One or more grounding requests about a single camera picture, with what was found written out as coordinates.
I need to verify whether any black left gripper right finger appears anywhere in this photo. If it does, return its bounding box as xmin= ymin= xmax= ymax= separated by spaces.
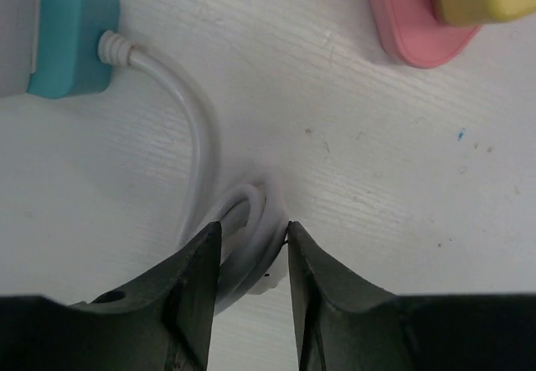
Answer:
xmin=287 ymin=222 xmax=535 ymax=370

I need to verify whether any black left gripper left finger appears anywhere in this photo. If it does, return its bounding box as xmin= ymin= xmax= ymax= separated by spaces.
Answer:
xmin=1 ymin=223 xmax=221 ymax=370

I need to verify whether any teal power strip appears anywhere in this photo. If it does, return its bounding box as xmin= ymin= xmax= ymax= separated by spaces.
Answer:
xmin=1 ymin=0 xmax=120 ymax=99

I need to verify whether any pink triangular socket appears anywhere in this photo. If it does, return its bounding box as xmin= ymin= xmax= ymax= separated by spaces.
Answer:
xmin=369 ymin=0 xmax=481 ymax=69

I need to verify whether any white power strip cable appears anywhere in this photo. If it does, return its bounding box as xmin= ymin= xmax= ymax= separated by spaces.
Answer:
xmin=97 ymin=29 xmax=290 ymax=316

